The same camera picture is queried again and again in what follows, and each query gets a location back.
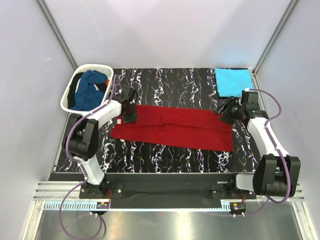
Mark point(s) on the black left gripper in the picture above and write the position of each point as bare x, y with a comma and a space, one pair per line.
129, 113

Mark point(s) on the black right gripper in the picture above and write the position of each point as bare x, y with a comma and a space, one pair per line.
230, 110

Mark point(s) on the red t shirt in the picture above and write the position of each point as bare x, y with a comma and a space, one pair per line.
176, 127

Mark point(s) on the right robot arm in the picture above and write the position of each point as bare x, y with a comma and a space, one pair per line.
277, 173

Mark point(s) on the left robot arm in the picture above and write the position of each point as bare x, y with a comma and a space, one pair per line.
81, 136

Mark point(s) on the folded cyan t shirt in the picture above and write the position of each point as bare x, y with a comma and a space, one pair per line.
231, 82

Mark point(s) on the white perforated laundry basket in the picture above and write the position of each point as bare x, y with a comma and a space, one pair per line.
105, 69

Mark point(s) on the blue t shirt in basket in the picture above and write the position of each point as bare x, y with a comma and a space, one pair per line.
90, 91

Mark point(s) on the black garment in basket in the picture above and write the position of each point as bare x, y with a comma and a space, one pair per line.
71, 97

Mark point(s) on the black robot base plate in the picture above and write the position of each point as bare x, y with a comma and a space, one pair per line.
207, 185

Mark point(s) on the aluminium rail with connectors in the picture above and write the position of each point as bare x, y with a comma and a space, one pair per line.
216, 206

